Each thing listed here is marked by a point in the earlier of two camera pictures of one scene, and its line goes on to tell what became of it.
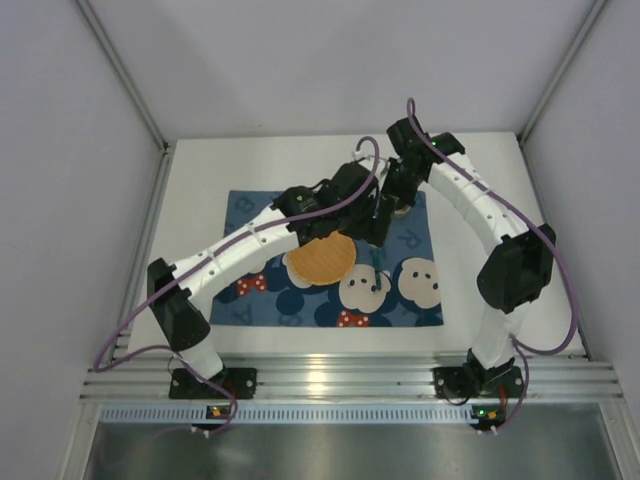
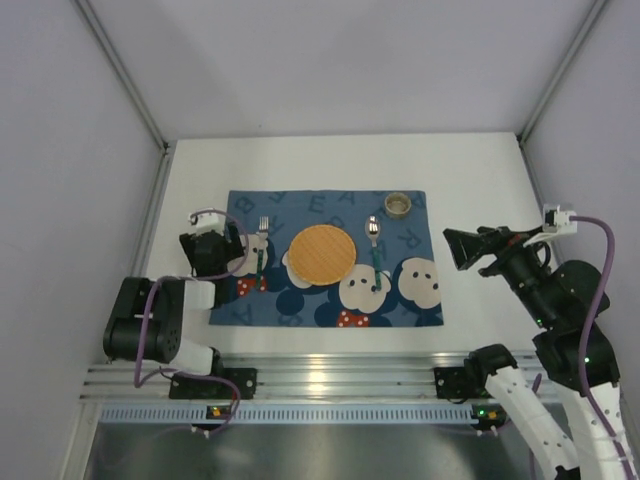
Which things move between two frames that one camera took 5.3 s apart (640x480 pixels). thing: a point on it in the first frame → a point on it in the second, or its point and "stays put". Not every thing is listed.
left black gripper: [368, 226] → [232, 242]
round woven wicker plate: [324, 261] stays put
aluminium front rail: [348, 378] stays put
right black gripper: [395, 195] → [489, 250]
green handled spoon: [377, 256] stays put
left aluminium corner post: [166, 146] stays put
